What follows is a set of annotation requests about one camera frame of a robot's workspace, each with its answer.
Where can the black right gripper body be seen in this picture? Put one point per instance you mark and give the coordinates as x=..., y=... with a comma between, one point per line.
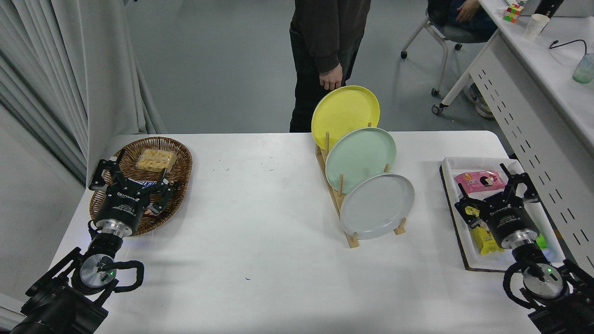
x=510, y=220

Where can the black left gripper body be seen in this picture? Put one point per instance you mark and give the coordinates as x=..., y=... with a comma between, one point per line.
x=121, y=204

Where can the grey plate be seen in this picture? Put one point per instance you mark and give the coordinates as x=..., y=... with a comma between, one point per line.
x=376, y=208

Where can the wooden plate rack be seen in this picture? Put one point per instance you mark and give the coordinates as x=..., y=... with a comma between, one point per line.
x=354, y=241

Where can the mint green plate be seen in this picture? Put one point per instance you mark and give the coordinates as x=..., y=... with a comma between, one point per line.
x=359, y=155

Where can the yellow plate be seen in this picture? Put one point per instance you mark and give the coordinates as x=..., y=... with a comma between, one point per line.
x=343, y=113

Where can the seated person's hand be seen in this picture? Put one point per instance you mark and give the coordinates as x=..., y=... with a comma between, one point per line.
x=468, y=10

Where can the standing person's hand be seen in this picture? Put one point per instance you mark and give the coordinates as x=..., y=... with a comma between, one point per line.
x=332, y=76

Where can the dark snack bar wrapper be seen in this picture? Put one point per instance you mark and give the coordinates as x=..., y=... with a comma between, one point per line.
x=134, y=181

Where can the pink snack pack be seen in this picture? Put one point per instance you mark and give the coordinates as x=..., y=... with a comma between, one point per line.
x=478, y=182

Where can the yellow snack pack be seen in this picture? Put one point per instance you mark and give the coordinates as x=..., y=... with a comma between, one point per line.
x=487, y=239

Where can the green snack pack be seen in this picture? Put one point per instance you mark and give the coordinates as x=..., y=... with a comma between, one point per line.
x=541, y=241

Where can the clear pack of yellow snacks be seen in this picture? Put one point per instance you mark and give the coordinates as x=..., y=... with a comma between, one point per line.
x=155, y=160

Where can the brown wicker basket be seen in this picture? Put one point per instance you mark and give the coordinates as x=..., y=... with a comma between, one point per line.
x=181, y=162

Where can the white tray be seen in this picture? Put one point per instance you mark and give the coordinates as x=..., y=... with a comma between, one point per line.
x=468, y=250

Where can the seated person's shoe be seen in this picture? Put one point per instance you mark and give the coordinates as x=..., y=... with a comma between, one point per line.
x=482, y=109

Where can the white desk with perforated panel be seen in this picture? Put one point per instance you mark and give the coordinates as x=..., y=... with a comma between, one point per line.
x=557, y=83

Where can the grey curtain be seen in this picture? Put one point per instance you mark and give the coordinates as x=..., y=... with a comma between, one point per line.
x=69, y=69

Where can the pale green plastic cup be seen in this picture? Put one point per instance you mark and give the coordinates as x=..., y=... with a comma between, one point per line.
x=584, y=69

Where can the white paper cup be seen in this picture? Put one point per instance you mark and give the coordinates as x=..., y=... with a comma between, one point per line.
x=536, y=25

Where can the white-legged office chair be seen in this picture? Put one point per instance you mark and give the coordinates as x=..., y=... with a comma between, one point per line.
x=464, y=35

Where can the colourful puzzle cube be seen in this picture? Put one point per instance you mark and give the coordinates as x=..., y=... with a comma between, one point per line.
x=513, y=12

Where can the seated person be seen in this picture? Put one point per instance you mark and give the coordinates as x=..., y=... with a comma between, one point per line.
x=441, y=11

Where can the standing person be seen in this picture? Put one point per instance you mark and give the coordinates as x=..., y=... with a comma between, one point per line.
x=325, y=28

